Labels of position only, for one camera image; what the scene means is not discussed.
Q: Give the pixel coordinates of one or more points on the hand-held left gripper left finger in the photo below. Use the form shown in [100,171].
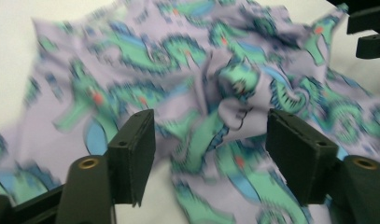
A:
[133,155]

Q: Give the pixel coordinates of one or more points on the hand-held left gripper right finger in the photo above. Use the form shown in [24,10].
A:
[299,155]

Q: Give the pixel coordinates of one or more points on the purple seahorse print swimsuit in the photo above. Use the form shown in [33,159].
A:
[178,77]

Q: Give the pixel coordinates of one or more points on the white board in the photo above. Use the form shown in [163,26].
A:
[10,62]

